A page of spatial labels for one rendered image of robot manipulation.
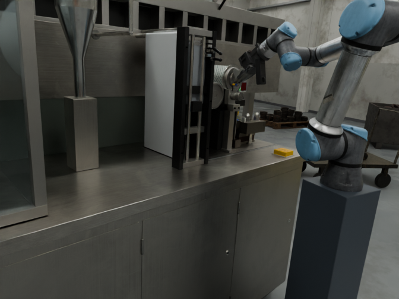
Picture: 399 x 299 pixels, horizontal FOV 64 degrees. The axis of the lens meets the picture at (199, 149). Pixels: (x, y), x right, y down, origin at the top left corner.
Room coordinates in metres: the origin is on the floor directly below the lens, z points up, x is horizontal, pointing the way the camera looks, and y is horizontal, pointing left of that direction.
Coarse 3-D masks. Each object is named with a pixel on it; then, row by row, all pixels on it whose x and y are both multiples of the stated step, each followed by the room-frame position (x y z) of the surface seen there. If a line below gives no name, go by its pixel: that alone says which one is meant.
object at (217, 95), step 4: (216, 84) 1.52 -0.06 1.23; (220, 84) 1.53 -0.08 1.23; (216, 88) 1.52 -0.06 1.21; (220, 88) 1.54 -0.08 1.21; (216, 92) 1.52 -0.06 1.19; (220, 92) 1.54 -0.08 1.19; (216, 96) 1.52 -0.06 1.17; (220, 96) 1.55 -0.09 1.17; (212, 100) 1.51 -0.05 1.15; (216, 100) 1.53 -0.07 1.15; (220, 100) 1.55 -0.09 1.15; (212, 104) 1.51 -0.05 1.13; (216, 104) 1.53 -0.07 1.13
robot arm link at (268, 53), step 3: (264, 42) 1.42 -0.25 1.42; (261, 45) 1.43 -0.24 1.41; (264, 45) 1.42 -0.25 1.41; (267, 45) 1.48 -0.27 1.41; (261, 48) 1.42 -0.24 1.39; (264, 48) 1.41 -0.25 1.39; (267, 48) 1.40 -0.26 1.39; (261, 51) 1.42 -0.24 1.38; (264, 51) 1.41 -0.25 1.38; (267, 51) 1.41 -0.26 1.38; (270, 51) 1.40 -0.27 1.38; (264, 54) 1.42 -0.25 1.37; (267, 54) 1.41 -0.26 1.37; (270, 54) 1.41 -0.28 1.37; (273, 54) 1.42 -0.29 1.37; (267, 57) 1.42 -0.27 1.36; (270, 57) 1.43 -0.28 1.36
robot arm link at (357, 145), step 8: (344, 128) 1.11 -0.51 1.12; (352, 128) 1.11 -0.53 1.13; (360, 128) 1.12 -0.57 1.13; (344, 136) 1.09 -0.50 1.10; (352, 136) 1.10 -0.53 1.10; (360, 136) 1.09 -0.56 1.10; (352, 144) 1.09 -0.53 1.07; (360, 144) 1.10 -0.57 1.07; (344, 152) 1.08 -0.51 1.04; (352, 152) 1.09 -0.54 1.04; (360, 152) 1.10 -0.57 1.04; (336, 160) 1.12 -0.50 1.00; (344, 160) 1.10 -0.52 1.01; (352, 160) 1.10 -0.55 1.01; (360, 160) 1.11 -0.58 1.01
